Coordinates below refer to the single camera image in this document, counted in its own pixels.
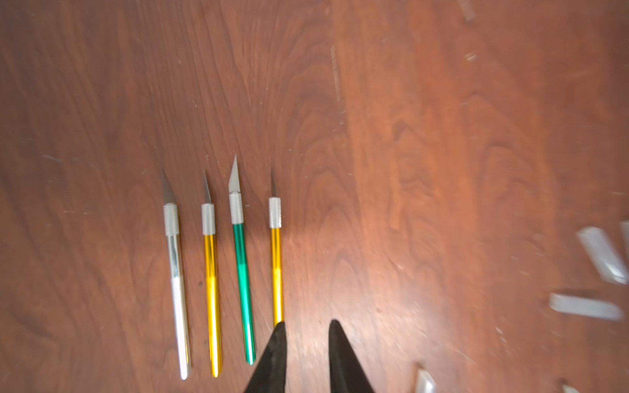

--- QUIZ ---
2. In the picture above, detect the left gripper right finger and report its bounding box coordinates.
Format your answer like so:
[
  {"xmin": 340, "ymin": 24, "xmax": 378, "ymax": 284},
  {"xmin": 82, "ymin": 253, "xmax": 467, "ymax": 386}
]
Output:
[{"xmin": 329, "ymin": 319, "xmax": 374, "ymax": 393}]

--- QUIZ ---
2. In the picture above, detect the green carving knife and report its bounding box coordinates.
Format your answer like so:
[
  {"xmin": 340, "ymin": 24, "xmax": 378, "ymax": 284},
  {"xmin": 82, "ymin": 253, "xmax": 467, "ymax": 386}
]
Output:
[{"xmin": 228, "ymin": 157, "xmax": 257, "ymax": 365}]

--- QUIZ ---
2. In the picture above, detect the red carving knife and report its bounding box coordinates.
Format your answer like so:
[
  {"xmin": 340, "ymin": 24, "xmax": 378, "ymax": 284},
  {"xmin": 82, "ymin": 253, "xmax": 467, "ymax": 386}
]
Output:
[{"xmin": 562, "ymin": 384, "xmax": 579, "ymax": 393}]

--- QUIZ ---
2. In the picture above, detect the yellow carving knife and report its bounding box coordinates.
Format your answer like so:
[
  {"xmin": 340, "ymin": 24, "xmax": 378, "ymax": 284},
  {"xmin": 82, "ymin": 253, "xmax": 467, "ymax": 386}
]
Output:
[
  {"xmin": 269, "ymin": 171, "xmax": 284, "ymax": 325},
  {"xmin": 201, "ymin": 171, "xmax": 222, "ymax": 378}
]

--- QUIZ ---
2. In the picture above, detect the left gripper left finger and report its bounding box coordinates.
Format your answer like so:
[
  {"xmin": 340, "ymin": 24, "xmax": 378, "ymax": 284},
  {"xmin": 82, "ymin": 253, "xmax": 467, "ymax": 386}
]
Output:
[{"xmin": 244, "ymin": 322, "xmax": 288, "ymax": 393}]

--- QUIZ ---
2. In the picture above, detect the translucent protective cap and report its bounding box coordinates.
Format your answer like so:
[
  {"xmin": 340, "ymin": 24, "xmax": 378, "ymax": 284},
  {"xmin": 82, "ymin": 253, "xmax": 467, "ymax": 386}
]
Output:
[
  {"xmin": 414, "ymin": 368, "xmax": 437, "ymax": 393},
  {"xmin": 620, "ymin": 219, "xmax": 629, "ymax": 255},
  {"xmin": 577, "ymin": 227, "xmax": 628, "ymax": 285},
  {"xmin": 549, "ymin": 293, "xmax": 624, "ymax": 321}
]

